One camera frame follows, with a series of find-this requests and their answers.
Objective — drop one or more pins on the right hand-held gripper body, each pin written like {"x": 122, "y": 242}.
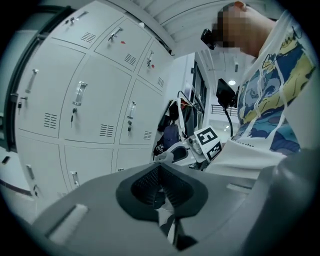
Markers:
{"x": 207, "y": 142}

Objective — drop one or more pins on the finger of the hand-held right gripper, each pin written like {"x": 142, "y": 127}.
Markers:
{"x": 175, "y": 162}
{"x": 175, "y": 147}

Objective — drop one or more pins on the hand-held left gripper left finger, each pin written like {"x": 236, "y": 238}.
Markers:
{"x": 100, "y": 212}

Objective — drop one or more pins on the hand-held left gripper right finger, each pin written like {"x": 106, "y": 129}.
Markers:
{"x": 220, "y": 200}

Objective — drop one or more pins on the grey metal locker door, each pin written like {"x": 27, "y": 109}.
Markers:
{"x": 135, "y": 157}

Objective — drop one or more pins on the grey metal locker cabinet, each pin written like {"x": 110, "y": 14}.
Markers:
{"x": 100, "y": 82}

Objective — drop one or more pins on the navy blue backpack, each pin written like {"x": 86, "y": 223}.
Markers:
{"x": 171, "y": 136}

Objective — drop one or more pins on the black bag with white print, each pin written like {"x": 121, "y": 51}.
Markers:
{"x": 158, "y": 148}

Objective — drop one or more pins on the hanging grey coat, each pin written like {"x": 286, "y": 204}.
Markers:
{"x": 193, "y": 117}

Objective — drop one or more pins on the black hanging jacket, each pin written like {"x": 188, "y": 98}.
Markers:
{"x": 171, "y": 110}

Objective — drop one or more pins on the black device box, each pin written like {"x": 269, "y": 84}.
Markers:
{"x": 225, "y": 92}

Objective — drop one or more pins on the round ceiling light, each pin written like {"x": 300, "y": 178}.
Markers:
{"x": 232, "y": 82}

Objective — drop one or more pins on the person's white printed T-shirt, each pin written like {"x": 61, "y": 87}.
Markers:
{"x": 262, "y": 100}

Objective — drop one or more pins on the person's head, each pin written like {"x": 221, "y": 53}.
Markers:
{"x": 250, "y": 30}

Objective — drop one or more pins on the small white round object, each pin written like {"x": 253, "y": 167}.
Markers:
{"x": 142, "y": 25}

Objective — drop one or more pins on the black head-mounted camera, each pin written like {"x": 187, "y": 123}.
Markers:
{"x": 208, "y": 38}

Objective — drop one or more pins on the small black wall plate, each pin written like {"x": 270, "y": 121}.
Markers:
{"x": 5, "y": 160}

